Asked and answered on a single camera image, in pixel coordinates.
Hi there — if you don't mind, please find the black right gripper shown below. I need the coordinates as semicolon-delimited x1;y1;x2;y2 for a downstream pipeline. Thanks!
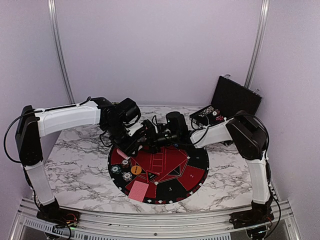
137;129;179;155

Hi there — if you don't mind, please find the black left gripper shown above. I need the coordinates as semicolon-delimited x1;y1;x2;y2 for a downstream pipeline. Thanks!
104;121;140;158

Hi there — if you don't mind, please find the red playing card deck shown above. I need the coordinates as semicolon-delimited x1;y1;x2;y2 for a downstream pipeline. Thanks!
116;148;131;160

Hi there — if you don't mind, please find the small orange black chip pile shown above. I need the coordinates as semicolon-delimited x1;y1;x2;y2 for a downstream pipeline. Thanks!
121;159;130;168

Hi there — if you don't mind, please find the orange round blind button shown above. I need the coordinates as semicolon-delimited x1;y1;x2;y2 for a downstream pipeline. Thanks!
130;165;142;175

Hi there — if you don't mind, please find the black triangular button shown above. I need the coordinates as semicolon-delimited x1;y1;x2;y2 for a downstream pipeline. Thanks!
146;170;159;183

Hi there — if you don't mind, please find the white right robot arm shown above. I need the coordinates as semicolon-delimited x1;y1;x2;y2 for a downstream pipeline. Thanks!
140;111;271;224

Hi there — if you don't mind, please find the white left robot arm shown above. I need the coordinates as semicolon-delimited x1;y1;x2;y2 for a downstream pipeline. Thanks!
8;97;142;223

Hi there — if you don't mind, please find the round red black poker mat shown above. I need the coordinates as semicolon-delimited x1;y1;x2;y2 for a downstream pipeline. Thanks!
107;128;209;205

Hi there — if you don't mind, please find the black poker chip case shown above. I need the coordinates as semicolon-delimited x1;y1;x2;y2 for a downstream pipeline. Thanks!
189;76;262;127

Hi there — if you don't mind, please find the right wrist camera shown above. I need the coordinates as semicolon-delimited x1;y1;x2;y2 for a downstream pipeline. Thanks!
143;119;159;134

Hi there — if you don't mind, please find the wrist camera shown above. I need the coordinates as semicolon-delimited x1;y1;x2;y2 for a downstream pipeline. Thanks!
126;123;145;137
143;119;159;134

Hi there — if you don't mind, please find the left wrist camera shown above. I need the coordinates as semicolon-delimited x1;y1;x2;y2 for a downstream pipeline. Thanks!
126;123;145;137

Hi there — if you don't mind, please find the aluminium front rail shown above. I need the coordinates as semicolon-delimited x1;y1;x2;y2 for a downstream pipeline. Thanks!
8;198;301;240

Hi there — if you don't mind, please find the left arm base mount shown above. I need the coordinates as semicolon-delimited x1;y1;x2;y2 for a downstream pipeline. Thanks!
36;199;80;228

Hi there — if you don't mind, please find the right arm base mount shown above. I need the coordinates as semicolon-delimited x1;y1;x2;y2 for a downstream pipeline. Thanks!
229;196;275;229

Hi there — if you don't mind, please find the left aluminium wall post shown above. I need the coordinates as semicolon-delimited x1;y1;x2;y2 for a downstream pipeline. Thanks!
48;0;75;104

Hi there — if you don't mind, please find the aluminium wall post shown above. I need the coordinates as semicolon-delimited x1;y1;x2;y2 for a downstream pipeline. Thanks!
244;0;270;89
48;0;75;104

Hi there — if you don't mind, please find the right aluminium wall post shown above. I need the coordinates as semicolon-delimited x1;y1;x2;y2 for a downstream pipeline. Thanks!
244;0;270;89

